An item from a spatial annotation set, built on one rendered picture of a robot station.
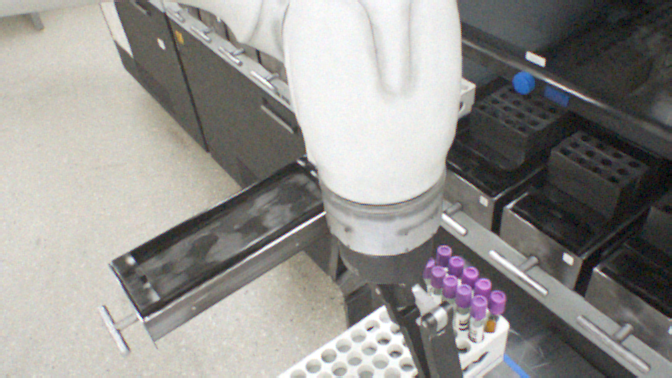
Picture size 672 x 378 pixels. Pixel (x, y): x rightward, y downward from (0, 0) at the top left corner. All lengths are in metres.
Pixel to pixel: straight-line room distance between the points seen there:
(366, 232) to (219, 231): 0.53
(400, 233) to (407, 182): 0.05
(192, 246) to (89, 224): 1.39
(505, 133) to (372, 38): 0.65
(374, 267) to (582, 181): 0.50
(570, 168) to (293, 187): 0.42
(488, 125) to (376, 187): 0.61
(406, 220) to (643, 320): 0.51
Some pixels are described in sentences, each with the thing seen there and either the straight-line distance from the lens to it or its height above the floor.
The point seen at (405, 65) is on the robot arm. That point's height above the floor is 1.28.
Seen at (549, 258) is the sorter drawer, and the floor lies 0.77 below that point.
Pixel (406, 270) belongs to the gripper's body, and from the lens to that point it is 0.45.
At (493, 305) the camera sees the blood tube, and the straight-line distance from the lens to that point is 0.59.
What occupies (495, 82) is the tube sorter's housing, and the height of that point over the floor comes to 0.74.
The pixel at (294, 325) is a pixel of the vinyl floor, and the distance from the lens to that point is 1.77.
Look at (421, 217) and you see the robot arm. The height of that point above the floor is 1.15.
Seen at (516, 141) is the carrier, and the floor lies 0.86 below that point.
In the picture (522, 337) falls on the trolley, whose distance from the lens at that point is 0.76.
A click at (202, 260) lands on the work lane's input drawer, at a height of 0.80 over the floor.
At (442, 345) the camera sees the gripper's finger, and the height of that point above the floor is 1.03.
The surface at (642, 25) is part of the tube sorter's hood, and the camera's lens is 0.75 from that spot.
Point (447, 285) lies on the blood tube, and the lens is 0.60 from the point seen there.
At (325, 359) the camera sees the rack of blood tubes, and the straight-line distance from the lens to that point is 0.63.
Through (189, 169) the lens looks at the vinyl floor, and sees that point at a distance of 2.35.
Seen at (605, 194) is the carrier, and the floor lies 0.86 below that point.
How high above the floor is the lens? 1.45
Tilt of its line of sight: 42 degrees down
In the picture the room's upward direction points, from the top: 8 degrees counter-clockwise
